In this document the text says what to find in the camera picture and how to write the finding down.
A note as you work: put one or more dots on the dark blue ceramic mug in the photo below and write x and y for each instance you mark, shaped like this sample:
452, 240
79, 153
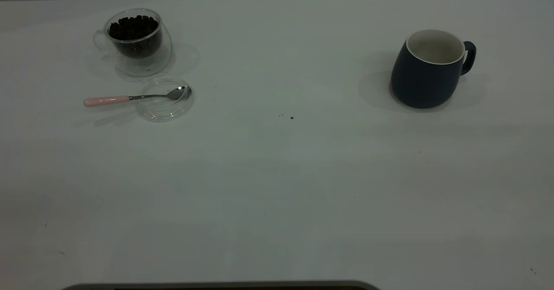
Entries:
422, 82

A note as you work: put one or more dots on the clear round glass lid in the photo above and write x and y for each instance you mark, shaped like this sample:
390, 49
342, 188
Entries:
164, 111

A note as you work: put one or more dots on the dark coffee beans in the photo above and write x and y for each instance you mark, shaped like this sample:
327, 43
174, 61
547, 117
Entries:
134, 28

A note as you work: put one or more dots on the clear double-wall glass cup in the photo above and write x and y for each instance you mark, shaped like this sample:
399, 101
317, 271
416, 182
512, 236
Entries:
143, 67

